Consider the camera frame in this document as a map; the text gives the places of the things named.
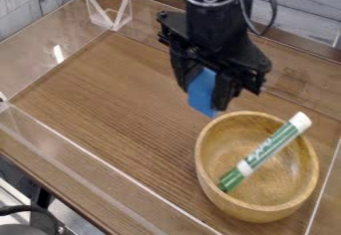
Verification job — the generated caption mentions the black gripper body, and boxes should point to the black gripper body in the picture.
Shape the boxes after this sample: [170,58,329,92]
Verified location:
[156,10,271,95]

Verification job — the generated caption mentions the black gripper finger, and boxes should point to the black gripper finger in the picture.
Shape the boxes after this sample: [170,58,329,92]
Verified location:
[211,72,242,112]
[170,49,203,92]

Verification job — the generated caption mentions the blue block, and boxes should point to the blue block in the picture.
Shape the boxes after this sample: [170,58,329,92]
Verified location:
[187,69,218,118]

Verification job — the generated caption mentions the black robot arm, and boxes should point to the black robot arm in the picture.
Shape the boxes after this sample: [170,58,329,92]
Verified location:
[158,0,277,118]

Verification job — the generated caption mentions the brown wooden bowl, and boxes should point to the brown wooden bowl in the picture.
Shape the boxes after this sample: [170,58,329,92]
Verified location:
[194,111,320,223]

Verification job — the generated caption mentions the green white marker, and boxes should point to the green white marker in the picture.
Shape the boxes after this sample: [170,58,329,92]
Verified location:
[217,112,312,192]

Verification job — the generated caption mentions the black metal stand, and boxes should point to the black metal stand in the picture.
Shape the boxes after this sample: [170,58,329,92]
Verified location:
[29,187,67,235]

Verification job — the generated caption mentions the clear acrylic tray wall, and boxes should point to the clear acrylic tray wall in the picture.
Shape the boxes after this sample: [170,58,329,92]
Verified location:
[0,0,341,235]

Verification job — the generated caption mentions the black cable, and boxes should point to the black cable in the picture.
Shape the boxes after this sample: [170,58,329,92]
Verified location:
[0,204,59,235]

